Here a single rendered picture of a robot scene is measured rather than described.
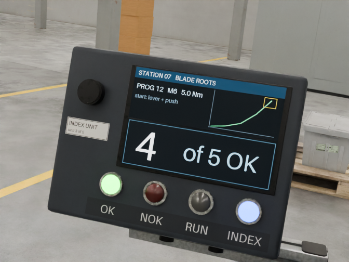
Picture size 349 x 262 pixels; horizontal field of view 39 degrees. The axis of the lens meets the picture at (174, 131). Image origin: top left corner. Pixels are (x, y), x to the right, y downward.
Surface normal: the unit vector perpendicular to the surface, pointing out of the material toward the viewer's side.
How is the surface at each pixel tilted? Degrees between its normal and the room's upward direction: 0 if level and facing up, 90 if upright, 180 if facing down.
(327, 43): 90
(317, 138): 95
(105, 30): 90
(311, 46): 90
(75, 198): 75
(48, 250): 0
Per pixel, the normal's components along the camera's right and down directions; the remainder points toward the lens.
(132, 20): -0.43, 0.20
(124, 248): 0.10, -0.96
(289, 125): -0.22, -0.02
